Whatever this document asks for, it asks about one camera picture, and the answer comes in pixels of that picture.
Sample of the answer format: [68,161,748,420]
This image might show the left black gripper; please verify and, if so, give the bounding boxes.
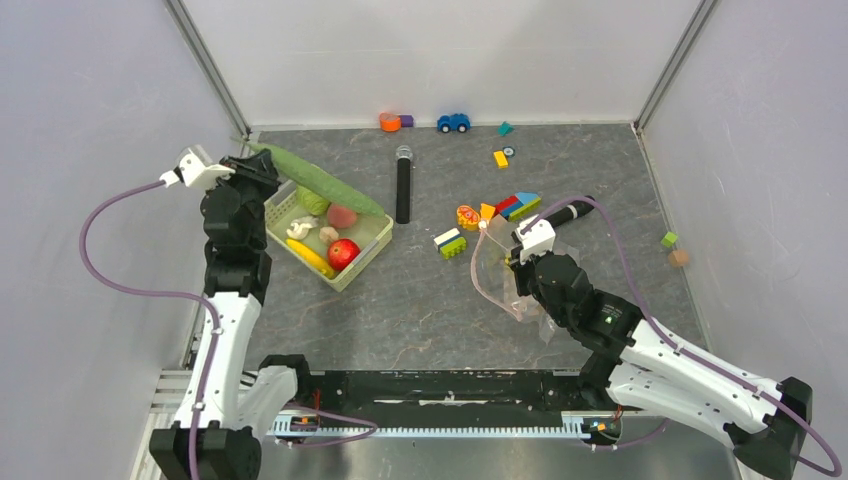
[205,148,282,249]

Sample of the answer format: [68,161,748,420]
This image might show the clear polka dot zip bag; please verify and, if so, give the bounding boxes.
[470,216,558,344]

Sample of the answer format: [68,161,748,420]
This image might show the long green cucumber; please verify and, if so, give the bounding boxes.
[242,141,385,216]

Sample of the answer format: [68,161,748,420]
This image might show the green cabbage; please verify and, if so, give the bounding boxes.
[295,185,331,216]

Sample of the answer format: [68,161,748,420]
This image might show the white mushroom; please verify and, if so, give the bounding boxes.
[286,215,321,241]

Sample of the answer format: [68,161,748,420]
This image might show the tan mushroom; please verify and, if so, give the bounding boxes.
[319,226,340,245]

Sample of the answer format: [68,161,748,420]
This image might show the red tomato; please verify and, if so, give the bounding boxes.
[327,238,361,272]

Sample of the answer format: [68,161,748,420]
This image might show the red peach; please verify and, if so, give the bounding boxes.
[326,203,358,229]

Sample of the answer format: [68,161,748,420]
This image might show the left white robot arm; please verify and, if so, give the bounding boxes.
[149,145,314,479]

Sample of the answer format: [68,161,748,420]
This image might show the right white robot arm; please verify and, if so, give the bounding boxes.
[509,253,812,479]

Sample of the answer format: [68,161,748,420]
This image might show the multicolour brick stack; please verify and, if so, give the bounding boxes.
[495,192,541,222]

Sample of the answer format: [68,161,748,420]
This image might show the orange brick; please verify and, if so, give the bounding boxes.
[480,203,497,223]

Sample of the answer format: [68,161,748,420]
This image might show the slanted black microphone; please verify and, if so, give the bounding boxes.
[545,200,594,229]

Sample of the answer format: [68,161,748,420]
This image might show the orange cartoon figure block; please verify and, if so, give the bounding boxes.
[456,205,481,232]

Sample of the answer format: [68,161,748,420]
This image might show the white blue green brick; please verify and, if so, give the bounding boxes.
[433,228,468,259]

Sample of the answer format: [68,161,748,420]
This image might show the light green plastic basket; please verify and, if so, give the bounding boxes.
[264,181,394,292]

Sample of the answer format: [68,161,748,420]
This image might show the small yellow fruit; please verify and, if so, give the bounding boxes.
[285,238,337,279]

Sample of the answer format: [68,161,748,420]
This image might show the yellow brick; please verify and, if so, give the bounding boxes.
[493,150,509,169]

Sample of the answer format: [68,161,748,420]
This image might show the teal block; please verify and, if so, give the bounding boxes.
[498,121,514,136]

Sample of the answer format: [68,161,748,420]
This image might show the green cube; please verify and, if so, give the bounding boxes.
[661,231,679,249]

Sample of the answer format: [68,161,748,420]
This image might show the upright black microphone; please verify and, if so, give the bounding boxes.
[395,145,413,224]

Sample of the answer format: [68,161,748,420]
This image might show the tan wooden cube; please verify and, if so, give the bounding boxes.
[667,249,690,268]

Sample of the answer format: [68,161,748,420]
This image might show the purple block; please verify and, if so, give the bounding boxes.
[399,114,415,128]

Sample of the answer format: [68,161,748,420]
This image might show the blue toy car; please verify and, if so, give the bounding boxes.
[436,113,471,133]

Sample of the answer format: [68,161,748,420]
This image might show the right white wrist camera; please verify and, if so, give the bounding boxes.
[513,215,556,264]

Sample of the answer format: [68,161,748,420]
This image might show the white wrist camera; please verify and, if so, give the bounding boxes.
[513,215,556,264]
[159,144,235,191]

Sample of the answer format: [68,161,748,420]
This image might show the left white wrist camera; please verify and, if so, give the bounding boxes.
[159,144,235,191]

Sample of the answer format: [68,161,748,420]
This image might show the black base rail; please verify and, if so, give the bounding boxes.
[287,370,620,429]

